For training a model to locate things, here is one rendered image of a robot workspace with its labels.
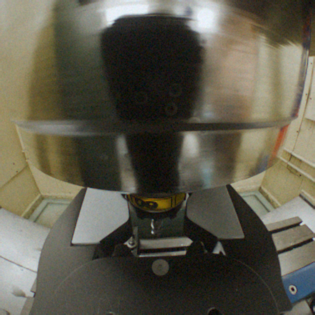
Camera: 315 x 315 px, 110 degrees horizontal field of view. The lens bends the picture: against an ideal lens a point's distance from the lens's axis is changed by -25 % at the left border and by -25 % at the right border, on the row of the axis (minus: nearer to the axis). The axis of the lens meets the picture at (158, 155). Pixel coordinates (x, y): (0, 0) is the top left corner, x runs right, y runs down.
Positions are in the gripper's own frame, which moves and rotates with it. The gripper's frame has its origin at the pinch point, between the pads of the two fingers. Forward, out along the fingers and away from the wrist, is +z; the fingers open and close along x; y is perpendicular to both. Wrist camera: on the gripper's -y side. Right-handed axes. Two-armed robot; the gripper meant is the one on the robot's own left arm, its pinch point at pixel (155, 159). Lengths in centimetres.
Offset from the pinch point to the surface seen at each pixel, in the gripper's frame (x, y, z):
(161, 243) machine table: 2, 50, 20
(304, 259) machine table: 59, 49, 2
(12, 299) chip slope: -67, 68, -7
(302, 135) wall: 99, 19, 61
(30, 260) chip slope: -68, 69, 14
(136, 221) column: -11, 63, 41
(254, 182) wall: 90, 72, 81
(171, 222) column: 9, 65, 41
